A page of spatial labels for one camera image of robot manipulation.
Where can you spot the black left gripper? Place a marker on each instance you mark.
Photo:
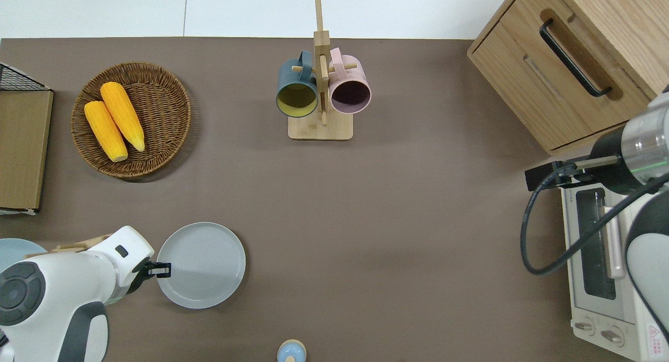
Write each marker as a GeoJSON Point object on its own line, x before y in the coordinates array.
{"type": "Point", "coordinates": [142, 273]}

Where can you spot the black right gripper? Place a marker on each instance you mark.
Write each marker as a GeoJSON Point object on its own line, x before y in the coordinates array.
{"type": "Point", "coordinates": [541, 176]}

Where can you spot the gray plate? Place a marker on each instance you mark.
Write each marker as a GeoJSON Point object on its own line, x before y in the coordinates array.
{"type": "Point", "coordinates": [204, 265]}

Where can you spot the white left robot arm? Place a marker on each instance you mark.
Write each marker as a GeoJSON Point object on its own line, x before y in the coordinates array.
{"type": "Point", "coordinates": [52, 289]}

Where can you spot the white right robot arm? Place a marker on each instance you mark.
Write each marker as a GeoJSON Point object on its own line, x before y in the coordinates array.
{"type": "Point", "coordinates": [648, 137]}

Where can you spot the wooden plate rack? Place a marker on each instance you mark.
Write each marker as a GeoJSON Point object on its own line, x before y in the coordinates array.
{"type": "Point", "coordinates": [78, 245]}

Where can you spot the light blue plate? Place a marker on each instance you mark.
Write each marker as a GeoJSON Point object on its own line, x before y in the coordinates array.
{"type": "Point", "coordinates": [13, 252]}

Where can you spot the light wooden cabinet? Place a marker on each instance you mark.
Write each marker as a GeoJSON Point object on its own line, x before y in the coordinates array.
{"type": "Point", "coordinates": [522, 69]}

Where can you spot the yellow corn cob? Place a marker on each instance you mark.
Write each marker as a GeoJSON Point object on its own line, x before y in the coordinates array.
{"type": "Point", "coordinates": [123, 114]}
{"type": "Point", "coordinates": [104, 131]}

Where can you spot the white toaster oven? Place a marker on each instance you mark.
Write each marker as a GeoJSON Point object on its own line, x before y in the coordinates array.
{"type": "Point", "coordinates": [601, 320]}

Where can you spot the white oven knob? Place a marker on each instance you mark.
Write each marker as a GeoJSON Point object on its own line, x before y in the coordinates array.
{"type": "Point", "coordinates": [611, 336]}
{"type": "Point", "coordinates": [584, 326]}

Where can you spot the blue jar with wooden lid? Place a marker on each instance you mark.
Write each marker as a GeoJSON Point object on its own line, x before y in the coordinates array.
{"type": "Point", "coordinates": [291, 351]}

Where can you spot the brown wicker basket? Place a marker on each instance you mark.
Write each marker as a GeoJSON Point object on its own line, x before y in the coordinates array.
{"type": "Point", "coordinates": [162, 101]}

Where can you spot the brown flat board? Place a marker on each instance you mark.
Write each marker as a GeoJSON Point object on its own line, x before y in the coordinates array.
{"type": "Point", "coordinates": [21, 148]}

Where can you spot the pink mug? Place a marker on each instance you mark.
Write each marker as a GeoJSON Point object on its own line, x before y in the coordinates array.
{"type": "Point", "coordinates": [350, 93]}

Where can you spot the small wooden block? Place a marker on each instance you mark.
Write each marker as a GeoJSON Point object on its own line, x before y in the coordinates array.
{"type": "Point", "coordinates": [320, 129]}

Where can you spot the teal mug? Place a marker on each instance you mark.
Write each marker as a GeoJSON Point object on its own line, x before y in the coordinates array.
{"type": "Point", "coordinates": [297, 98]}

